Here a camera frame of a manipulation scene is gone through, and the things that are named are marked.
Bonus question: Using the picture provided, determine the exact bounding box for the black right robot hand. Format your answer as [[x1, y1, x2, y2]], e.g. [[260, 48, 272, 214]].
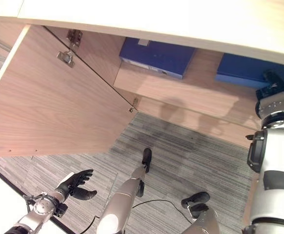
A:
[[255, 69, 284, 99]]

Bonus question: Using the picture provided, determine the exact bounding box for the wooden cabinet shelf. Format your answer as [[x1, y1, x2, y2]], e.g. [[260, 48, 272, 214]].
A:
[[113, 47, 263, 113]]

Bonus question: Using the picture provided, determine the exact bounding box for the silver robot leg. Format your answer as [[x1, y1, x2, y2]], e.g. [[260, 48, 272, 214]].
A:
[[180, 191, 221, 234], [96, 147, 153, 234]]

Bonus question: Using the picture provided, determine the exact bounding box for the blue folder with plain spine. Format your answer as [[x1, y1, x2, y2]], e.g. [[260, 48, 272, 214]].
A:
[[214, 53, 284, 90]]

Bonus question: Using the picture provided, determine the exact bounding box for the black floor cable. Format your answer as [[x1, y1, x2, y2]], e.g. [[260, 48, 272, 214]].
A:
[[78, 199, 196, 234]]

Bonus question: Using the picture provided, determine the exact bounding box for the silver left robot leg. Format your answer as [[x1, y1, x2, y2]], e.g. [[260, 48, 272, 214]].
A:
[[96, 147, 153, 234]]

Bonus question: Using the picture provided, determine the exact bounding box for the blue folder with label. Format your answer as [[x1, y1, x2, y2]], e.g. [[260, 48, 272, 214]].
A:
[[118, 37, 197, 80]]

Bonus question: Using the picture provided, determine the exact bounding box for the wooden cabinet door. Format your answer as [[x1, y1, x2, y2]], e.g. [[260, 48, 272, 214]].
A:
[[0, 24, 138, 157]]

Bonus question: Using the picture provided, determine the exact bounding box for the silver right robot leg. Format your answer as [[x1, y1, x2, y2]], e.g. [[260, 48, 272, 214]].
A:
[[180, 191, 221, 234]]

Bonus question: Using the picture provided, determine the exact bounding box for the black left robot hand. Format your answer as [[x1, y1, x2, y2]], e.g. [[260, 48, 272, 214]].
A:
[[55, 169, 98, 201]]

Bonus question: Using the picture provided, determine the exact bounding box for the metal door hinge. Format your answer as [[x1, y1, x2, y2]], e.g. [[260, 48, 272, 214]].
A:
[[56, 50, 76, 68], [67, 29, 83, 47], [128, 97, 140, 114]]

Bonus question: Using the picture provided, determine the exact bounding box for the wooden office cabinet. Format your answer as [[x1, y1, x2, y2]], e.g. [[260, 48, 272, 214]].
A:
[[0, 0, 284, 149]]

